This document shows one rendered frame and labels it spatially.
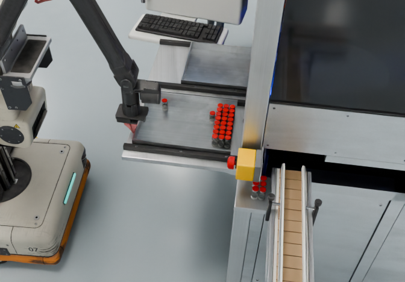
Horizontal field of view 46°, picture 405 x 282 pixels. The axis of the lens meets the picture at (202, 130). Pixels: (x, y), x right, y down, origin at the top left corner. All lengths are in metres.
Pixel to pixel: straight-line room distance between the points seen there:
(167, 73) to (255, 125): 0.64
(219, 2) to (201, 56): 0.39
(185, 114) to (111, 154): 1.15
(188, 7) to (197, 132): 0.87
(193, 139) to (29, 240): 0.95
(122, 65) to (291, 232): 0.70
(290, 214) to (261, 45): 0.52
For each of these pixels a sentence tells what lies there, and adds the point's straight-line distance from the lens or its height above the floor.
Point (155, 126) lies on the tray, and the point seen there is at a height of 0.88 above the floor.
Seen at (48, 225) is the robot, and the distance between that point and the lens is 2.27.
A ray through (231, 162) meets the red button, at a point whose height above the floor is 1.01.
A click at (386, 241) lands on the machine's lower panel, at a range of 1.91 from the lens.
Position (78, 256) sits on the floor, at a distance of 2.48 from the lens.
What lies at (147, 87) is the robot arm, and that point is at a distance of 1.53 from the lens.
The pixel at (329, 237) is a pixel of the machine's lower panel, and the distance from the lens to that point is 1.87.
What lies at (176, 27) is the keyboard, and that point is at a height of 0.83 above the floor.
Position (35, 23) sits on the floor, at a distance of 4.04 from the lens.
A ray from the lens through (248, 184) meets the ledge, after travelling 1.56.
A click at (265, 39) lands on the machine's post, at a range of 1.22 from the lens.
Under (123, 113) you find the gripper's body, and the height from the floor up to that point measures 0.99.
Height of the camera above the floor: 2.10
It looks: 46 degrees down
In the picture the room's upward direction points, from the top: 1 degrees clockwise
